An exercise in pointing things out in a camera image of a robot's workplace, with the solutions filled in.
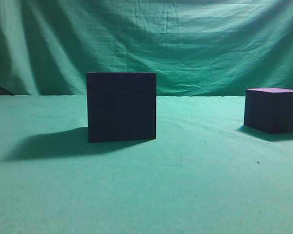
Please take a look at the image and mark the purple foam cube block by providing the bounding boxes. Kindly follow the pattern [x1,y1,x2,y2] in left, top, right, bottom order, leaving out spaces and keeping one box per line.
[244,88,293,134]

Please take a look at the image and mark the purple foam groove box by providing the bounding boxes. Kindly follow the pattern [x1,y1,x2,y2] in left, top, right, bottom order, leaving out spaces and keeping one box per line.
[86,72,157,143]

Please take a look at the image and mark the green cloth backdrop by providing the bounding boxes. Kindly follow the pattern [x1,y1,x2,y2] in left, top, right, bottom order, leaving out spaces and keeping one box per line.
[0,0,293,234]

